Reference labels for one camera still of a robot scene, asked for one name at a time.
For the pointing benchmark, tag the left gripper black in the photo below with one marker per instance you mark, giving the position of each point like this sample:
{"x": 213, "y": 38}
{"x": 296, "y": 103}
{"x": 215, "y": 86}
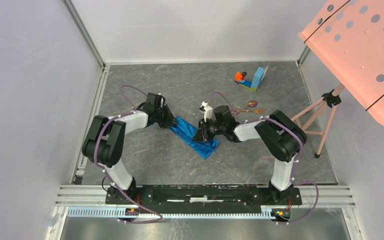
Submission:
{"x": 170, "y": 119}

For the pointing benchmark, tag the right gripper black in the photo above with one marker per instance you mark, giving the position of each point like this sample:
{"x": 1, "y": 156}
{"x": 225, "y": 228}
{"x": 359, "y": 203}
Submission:
{"x": 202, "y": 134}

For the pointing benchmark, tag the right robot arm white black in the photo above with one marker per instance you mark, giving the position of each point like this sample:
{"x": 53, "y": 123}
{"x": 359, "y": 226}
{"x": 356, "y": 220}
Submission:
{"x": 282, "y": 137}

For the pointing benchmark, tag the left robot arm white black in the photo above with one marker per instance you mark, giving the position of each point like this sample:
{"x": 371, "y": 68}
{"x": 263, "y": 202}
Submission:
{"x": 104, "y": 141}

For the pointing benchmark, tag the iridescent spoon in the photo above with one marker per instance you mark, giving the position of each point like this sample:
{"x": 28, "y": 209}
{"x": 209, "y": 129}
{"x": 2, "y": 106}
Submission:
{"x": 252, "y": 103}

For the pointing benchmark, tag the toy brick set colourful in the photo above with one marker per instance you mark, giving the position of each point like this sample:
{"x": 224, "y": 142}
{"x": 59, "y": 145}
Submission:
{"x": 252, "y": 84}

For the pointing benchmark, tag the pink perforated music stand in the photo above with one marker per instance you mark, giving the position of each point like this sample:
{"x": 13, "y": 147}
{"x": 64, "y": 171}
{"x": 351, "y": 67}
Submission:
{"x": 348, "y": 37}

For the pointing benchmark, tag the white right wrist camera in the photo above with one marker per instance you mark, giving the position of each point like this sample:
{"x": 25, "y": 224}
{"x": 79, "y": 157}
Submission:
{"x": 207, "y": 111}

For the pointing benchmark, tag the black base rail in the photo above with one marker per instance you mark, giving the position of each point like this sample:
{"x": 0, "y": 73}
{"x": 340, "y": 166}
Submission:
{"x": 155, "y": 203}

